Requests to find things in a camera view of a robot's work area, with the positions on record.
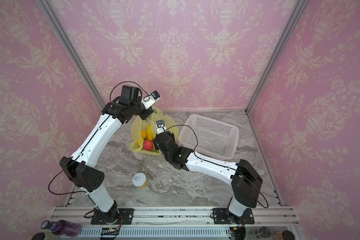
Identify yellow banana fruit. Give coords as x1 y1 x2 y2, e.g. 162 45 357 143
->
146 125 154 141

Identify red lychee fruit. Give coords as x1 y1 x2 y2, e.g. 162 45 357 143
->
143 140 154 151

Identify yellow-green plastic bag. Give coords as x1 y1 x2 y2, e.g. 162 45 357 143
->
130 107 179 156

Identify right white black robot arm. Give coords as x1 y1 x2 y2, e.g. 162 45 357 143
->
153 131 263 225

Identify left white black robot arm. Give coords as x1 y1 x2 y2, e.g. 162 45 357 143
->
59 85 161 224

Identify orange fruit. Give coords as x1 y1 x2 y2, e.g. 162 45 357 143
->
141 130 148 139

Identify white plastic basket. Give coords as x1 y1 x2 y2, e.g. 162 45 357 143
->
179 114 239 160

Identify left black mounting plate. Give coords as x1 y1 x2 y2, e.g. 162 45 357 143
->
91 208 135 225

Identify black mounting plate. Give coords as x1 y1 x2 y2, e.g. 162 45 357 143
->
210 208 255 225
91 208 135 225

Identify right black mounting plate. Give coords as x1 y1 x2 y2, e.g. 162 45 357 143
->
210 208 255 225

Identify small circuit board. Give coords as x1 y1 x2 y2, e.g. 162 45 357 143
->
100 228 121 240

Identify metal can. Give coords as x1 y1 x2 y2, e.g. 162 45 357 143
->
253 227 271 240

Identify purple drink bottle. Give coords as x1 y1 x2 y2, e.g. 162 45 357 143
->
41 220 82 237

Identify black round object right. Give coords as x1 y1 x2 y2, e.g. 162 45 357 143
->
282 230 296 240

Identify black round object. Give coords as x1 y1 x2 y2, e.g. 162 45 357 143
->
282 230 296 240
31 233 47 240

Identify black round object left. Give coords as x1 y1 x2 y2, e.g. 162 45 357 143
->
31 233 47 240

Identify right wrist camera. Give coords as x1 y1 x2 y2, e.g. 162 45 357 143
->
156 120 167 135

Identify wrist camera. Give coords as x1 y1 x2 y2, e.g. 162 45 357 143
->
141 91 161 110
156 120 167 135

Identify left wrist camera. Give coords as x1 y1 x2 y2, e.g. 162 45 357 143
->
141 91 161 110

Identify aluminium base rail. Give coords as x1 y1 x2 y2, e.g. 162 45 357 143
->
50 206 304 240

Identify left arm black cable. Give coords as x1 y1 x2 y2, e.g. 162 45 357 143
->
47 80 152 196

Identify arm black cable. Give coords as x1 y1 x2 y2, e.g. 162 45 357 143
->
47 80 152 196
164 124 270 209

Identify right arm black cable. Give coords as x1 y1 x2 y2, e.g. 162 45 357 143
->
164 124 270 209

